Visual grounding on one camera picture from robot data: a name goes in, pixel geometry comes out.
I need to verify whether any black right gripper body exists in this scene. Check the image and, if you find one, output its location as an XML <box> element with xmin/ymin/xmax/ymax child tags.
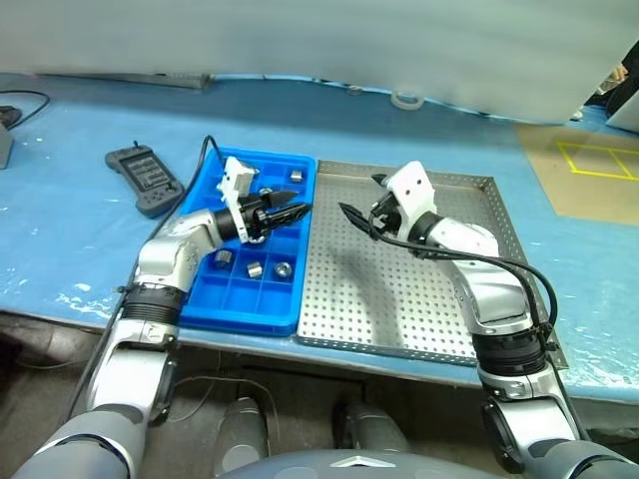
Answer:
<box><xmin>369</xmin><ymin>194</ymin><xmax>404</xmax><ymax>240</ymax></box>

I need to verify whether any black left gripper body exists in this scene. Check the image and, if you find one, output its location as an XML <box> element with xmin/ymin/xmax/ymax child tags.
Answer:
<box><xmin>234</xmin><ymin>196</ymin><xmax>275</xmax><ymax>244</ymax></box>

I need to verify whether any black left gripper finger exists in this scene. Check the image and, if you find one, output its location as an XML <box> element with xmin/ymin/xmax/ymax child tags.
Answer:
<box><xmin>259</xmin><ymin>189</ymin><xmax>301</xmax><ymax>209</ymax></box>
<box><xmin>264</xmin><ymin>202</ymin><xmax>315</xmax><ymax>234</ymax></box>

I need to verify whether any blue compartment tray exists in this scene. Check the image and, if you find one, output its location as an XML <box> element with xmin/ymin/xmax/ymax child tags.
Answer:
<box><xmin>177</xmin><ymin>146</ymin><xmax>320</xmax><ymax>338</ymax></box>

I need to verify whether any grey metal box device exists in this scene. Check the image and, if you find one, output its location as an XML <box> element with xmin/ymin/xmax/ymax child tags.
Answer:
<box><xmin>0</xmin><ymin>124</ymin><xmax>16</xmax><ymax>172</ymax></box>

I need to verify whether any white tape roll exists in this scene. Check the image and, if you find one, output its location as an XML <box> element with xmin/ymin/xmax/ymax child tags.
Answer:
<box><xmin>390</xmin><ymin>89</ymin><xmax>425</xmax><ymax>111</ymax></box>

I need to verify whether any perforated metal tray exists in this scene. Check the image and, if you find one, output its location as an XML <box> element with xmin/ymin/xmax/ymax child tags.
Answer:
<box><xmin>296</xmin><ymin>159</ymin><xmax>570</xmax><ymax>369</ymax></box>

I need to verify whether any black handheld controller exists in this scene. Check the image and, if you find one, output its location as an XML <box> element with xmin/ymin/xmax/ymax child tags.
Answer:
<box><xmin>104</xmin><ymin>141</ymin><xmax>186</xmax><ymax>220</ymax></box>

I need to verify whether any dark rounded shape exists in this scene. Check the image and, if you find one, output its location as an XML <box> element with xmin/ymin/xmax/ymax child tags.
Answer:
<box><xmin>214</xmin><ymin>396</ymin><xmax>269</xmax><ymax>473</ymax></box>
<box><xmin>332</xmin><ymin>401</ymin><xmax>413</xmax><ymax>453</ymax></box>

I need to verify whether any grey robot torso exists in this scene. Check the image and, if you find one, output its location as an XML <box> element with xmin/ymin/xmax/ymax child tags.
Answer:
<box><xmin>209</xmin><ymin>448</ymin><xmax>450</xmax><ymax>479</ymax></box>

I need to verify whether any person in black clothes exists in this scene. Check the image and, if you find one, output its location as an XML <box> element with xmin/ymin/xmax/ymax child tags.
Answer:
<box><xmin>593</xmin><ymin>44</ymin><xmax>639</xmax><ymax>114</ymax></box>

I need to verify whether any white panel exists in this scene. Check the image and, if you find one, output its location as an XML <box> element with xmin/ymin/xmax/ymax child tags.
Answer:
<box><xmin>606</xmin><ymin>89</ymin><xmax>639</xmax><ymax>130</ymax></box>

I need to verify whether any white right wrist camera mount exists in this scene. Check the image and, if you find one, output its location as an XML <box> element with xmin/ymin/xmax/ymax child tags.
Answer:
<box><xmin>381</xmin><ymin>160</ymin><xmax>439</xmax><ymax>240</ymax></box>

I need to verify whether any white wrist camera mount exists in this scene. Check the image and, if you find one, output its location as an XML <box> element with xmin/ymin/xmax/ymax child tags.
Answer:
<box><xmin>216</xmin><ymin>155</ymin><xmax>260</xmax><ymax>244</ymax></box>
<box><xmin>381</xmin><ymin>160</ymin><xmax>439</xmax><ymax>240</ymax></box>

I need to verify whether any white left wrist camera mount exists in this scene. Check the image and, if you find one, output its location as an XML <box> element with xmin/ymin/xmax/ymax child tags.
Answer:
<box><xmin>216</xmin><ymin>155</ymin><xmax>260</xmax><ymax>244</ymax></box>

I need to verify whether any thin grey wire loop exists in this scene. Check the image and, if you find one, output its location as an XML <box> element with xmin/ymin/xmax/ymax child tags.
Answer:
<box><xmin>172</xmin><ymin>376</ymin><xmax>280</xmax><ymax>443</ymax></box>

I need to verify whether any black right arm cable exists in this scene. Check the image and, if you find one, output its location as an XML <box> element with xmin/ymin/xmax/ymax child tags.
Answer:
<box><xmin>371</xmin><ymin>227</ymin><xmax>593</xmax><ymax>443</ymax></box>

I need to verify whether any thin black cable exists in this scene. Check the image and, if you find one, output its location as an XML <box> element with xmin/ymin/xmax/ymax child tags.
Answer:
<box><xmin>0</xmin><ymin>90</ymin><xmax>51</xmax><ymax>132</ymax></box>

